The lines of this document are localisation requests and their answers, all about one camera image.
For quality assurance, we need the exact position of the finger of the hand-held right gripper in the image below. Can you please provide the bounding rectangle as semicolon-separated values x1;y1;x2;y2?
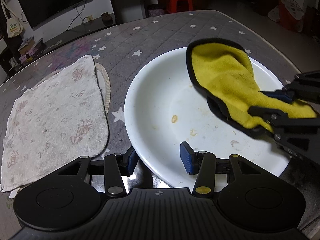
248;106;320;167
261;71;320;103

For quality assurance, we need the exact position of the polka dot play tent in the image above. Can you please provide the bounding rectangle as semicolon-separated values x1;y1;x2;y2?
267;0;304;33

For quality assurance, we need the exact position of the beige braided round mat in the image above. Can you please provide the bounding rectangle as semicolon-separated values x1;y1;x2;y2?
94;63;111;120

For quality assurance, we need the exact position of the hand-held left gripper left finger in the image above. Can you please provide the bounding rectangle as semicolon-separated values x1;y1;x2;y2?
57;145;137;198

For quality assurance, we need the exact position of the dark television stand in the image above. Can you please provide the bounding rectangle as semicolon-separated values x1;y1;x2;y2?
5;15;120;80

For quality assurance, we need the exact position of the white printed towel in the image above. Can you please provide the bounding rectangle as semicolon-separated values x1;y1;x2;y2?
0;54;110;193

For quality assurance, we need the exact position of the grey star quilted cover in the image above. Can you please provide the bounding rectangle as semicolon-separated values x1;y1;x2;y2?
0;9;320;233

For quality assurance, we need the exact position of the beige tote bag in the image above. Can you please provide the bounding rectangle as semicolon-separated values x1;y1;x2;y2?
0;0;21;39

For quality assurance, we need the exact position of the purple patterned bin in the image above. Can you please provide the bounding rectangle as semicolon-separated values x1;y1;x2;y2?
147;4;165;18

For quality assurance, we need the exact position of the white round plate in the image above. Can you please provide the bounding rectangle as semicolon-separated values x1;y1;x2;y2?
124;47;292;189

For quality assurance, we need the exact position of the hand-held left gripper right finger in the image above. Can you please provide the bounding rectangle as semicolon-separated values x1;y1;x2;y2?
180;142;266;198

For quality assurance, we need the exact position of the stack of pastel boxes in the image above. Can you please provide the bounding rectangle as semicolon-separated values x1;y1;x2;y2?
18;37;44;63

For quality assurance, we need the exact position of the yellow cleaning cloth black trim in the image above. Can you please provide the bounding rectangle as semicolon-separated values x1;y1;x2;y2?
185;37;318;138

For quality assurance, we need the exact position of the black television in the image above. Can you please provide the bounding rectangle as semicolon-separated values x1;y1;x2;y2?
18;0;92;30

